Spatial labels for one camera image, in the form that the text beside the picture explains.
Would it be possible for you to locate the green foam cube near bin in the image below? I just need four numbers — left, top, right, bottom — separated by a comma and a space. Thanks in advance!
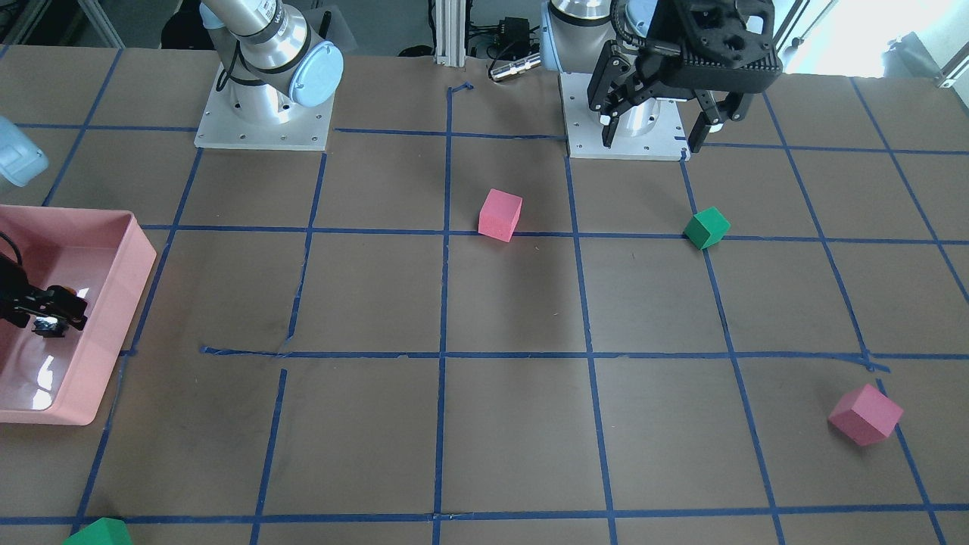
62, 518, 134, 545

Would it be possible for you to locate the pink foam cube far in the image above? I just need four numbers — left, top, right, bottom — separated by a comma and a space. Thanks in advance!
827, 384, 904, 447

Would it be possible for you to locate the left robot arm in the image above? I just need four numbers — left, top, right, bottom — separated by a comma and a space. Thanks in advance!
540, 1, 784, 161

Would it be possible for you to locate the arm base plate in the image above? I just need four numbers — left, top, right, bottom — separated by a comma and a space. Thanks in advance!
559, 73, 691, 161
194, 80, 335, 151

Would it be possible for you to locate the pink foam cube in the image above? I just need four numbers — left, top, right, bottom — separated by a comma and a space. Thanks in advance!
827, 384, 904, 447
477, 188, 523, 243

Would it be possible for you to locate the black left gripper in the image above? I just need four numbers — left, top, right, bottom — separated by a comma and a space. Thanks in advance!
587, 1, 784, 153

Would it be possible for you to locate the pink foam cube centre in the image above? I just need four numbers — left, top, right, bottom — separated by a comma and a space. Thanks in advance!
477, 188, 523, 243

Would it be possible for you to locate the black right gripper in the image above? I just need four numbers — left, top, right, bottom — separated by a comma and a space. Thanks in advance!
1, 253, 88, 332

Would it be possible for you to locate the green foam cube near base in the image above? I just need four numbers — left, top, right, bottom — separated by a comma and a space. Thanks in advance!
683, 207, 731, 251

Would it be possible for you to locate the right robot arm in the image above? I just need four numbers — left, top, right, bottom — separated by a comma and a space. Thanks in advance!
1, 1, 344, 338

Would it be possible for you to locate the pink plastic bin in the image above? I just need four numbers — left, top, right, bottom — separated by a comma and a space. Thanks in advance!
1, 206, 156, 425

